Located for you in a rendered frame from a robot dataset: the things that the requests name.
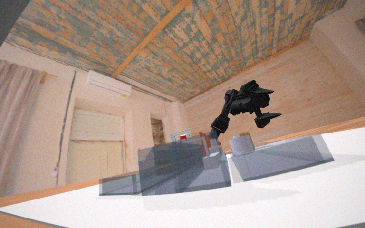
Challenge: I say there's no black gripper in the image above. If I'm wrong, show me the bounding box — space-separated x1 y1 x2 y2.
238 80 282 128

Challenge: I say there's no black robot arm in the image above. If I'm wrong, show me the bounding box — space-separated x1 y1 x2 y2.
210 88 270 137

